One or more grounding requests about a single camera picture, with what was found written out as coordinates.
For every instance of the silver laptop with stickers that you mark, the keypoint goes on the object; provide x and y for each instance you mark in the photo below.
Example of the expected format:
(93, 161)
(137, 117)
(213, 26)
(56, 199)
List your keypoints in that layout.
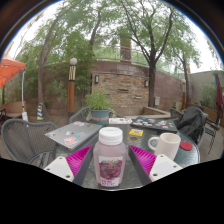
(71, 133)

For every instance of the folded dark red umbrella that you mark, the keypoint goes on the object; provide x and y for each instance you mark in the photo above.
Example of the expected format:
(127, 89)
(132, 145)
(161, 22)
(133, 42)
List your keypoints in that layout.
(219, 93)

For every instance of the wooden lamp post globe light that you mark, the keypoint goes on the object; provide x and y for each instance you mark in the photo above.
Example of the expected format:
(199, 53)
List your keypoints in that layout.
(71, 93)
(184, 96)

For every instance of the grey wall utility box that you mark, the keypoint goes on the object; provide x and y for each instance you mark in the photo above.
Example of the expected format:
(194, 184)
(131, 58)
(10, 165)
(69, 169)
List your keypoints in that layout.
(157, 101)

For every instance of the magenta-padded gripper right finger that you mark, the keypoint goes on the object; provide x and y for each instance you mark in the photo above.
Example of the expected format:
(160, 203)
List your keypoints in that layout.
(146, 160)

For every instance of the white ceramic mug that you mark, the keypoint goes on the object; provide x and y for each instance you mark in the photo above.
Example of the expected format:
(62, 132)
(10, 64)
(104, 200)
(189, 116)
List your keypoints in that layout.
(168, 145)

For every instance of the orange canopy tent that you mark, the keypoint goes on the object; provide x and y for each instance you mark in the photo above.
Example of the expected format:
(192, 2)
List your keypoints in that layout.
(8, 68)

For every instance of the black wall lantern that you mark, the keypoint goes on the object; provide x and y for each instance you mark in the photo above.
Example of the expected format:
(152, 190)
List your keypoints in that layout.
(97, 79)
(146, 83)

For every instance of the green plant in teal pot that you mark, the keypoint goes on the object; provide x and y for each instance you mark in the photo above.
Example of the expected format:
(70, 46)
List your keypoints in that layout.
(99, 103)

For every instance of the black laptop with stickers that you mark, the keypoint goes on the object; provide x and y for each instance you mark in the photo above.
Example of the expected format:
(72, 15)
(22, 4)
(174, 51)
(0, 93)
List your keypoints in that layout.
(155, 124)

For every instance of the black jacket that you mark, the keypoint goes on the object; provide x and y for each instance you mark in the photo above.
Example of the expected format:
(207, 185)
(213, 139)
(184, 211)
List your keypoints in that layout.
(191, 123)

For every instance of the pink drink bottle white cap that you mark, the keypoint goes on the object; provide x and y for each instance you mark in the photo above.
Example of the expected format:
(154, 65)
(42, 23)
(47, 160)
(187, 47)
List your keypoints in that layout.
(110, 156)

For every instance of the blue yellow striped bollard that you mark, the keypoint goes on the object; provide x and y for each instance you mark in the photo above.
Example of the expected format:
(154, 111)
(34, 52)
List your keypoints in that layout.
(40, 112)

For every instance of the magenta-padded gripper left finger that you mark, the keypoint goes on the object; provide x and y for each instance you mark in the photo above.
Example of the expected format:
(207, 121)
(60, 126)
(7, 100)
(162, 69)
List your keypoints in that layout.
(78, 160)

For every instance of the yellow square card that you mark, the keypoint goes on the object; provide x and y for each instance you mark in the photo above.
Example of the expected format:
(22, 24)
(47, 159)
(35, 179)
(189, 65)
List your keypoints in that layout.
(136, 132)

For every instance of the grey mesh patio chair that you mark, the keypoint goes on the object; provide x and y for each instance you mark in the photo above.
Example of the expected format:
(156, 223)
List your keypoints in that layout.
(210, 128)
(23, 136)
(80, 115)

